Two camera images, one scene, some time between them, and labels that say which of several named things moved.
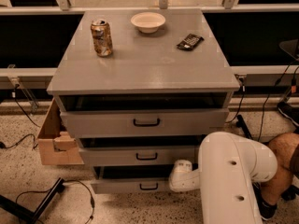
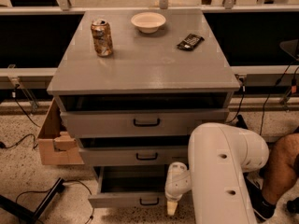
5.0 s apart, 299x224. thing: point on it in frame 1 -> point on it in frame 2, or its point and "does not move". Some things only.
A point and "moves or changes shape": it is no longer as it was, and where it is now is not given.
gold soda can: (103, 37) does not move
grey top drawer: (145, 123) does not move
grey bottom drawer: (131, 179) moves or changes shape
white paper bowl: (148, 22) does not move
